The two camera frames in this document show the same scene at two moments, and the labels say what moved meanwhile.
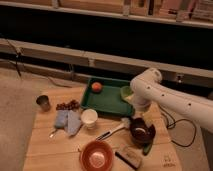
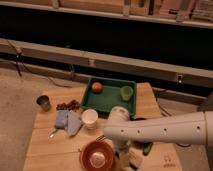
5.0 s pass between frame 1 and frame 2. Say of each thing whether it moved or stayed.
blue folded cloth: stayed
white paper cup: stayed
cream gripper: moved
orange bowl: stayed
